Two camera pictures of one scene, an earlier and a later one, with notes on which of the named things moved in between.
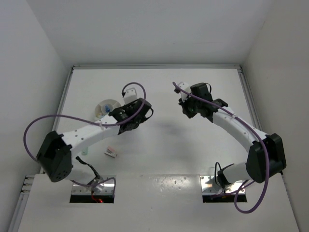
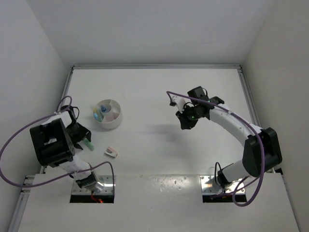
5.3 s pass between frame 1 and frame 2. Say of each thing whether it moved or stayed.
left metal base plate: stayed
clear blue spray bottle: moved
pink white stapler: stayed
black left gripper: moved
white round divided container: stayed
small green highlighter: moved
